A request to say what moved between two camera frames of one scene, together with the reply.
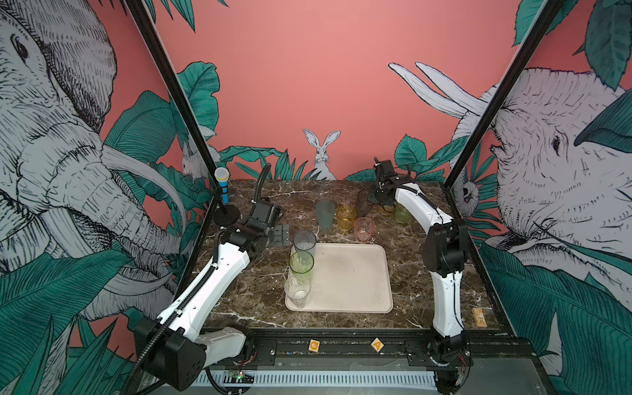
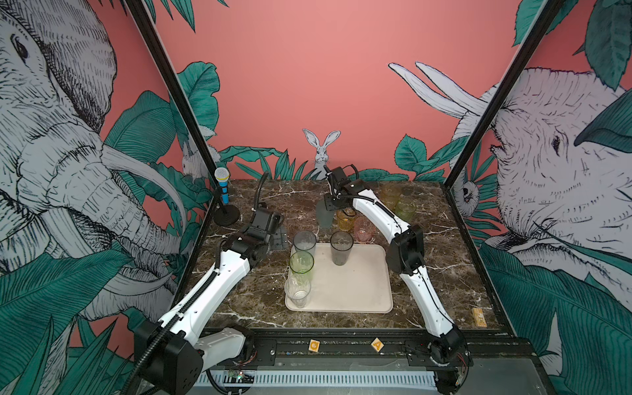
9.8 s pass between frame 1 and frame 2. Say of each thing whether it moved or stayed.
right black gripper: moved
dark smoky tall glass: moved
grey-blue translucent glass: stayed
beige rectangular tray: stayed
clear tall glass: stayed
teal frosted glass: stayed
